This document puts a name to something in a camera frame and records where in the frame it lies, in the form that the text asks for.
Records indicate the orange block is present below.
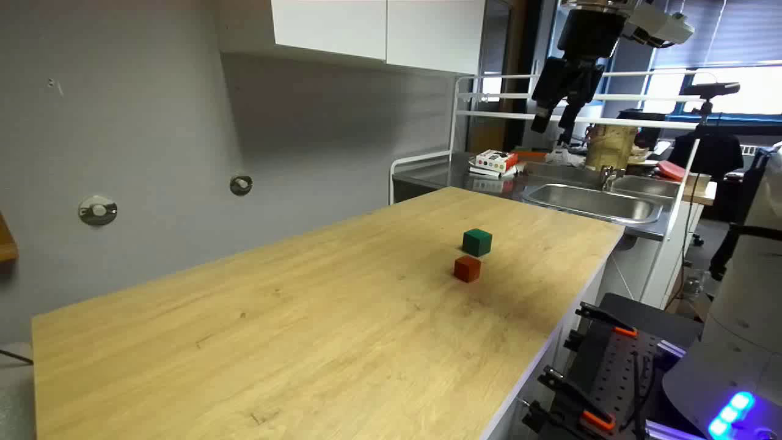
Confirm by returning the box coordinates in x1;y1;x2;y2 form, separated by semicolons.
452;257;481;283

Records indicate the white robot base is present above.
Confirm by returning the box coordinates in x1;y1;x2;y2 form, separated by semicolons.
663;145;782;440

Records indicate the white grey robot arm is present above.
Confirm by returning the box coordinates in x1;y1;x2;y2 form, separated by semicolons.
529;0;694;145

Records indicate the round wall socket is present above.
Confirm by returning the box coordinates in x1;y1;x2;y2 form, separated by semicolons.
77;195;119;228
229;176;253;195

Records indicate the white metal shelf frame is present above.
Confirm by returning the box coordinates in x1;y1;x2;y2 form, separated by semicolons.
389;68;710;310

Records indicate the black clamp orange handle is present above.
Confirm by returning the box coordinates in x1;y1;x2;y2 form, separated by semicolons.
522;367;617;440

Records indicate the red white box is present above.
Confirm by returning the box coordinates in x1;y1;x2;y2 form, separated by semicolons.
470;149;520;176

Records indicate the white wall cabinet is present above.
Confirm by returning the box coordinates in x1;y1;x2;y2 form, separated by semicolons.
215;0;489;79

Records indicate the black office chair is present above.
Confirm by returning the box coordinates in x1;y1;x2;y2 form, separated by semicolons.
669;126;743;220

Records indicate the black camera on tripod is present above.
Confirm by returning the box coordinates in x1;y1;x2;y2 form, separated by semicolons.
680;80;741;121

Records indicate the round wall socket right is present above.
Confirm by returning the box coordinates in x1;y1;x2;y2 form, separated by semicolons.
229;176;253;195

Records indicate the round wall socket left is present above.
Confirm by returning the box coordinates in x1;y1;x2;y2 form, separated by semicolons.
77;195;119;228

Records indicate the stainless steel sink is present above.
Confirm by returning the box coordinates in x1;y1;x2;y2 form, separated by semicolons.
525;184;663;228

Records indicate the green block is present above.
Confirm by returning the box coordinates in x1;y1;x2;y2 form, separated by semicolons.
462;228;494;257

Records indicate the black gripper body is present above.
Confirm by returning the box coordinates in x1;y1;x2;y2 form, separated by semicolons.
556;9;624;80

